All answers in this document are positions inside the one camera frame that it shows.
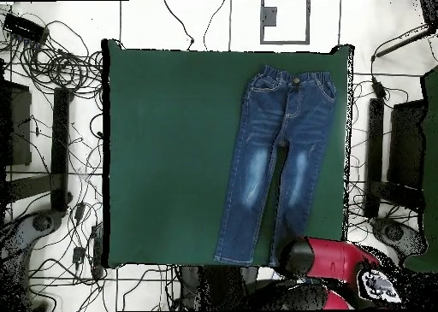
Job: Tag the blue denim jeans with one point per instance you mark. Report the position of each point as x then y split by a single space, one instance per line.
273 137

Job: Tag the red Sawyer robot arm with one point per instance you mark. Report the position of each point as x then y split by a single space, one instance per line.
328 257

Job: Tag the dark green table cloth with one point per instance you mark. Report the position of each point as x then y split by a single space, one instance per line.
154 154

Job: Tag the black power adapter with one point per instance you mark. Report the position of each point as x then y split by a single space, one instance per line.
378 88
79 212
78 255

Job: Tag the dark grey square plate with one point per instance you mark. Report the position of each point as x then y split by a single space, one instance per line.
269 16

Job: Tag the black equipment stand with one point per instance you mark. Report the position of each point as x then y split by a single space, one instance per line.
407 144
61 137

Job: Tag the grey wheeled base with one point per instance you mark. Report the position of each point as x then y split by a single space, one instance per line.
393 233
20 236

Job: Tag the black rod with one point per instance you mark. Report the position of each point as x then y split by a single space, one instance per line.
400 43

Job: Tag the black power strip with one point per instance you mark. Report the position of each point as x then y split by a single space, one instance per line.
24 27

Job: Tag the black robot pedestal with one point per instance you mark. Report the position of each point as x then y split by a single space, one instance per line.
219 288

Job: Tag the grey square frame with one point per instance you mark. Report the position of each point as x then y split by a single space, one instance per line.
285 42

